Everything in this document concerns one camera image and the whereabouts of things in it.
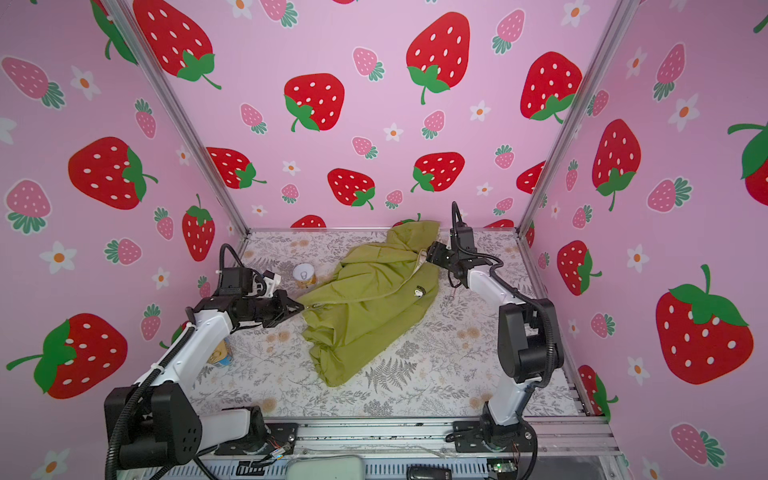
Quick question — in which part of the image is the white device on rail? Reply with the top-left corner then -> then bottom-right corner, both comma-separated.
285,456 -> 365,480

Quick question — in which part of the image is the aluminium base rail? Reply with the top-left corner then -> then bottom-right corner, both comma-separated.
128,415 -> 622,463

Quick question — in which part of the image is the small white-lidded can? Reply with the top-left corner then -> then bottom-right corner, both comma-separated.
293,263 -> 317,288

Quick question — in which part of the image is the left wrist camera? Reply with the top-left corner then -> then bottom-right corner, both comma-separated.
254,270 -> 282,298

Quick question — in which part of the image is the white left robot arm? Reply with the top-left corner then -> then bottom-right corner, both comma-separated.
104,267 -> 305,479

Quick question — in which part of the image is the tan cardboard box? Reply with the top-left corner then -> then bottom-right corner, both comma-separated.
208,339 -> 233,367

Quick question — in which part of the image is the green zip jacket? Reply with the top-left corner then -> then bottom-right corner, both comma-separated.
299,221 -> 440,387

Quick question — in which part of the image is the black device on rail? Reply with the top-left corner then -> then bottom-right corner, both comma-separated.
406,465 -> 453,480

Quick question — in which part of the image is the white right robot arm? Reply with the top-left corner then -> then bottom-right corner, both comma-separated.
427,220 -> 564,451

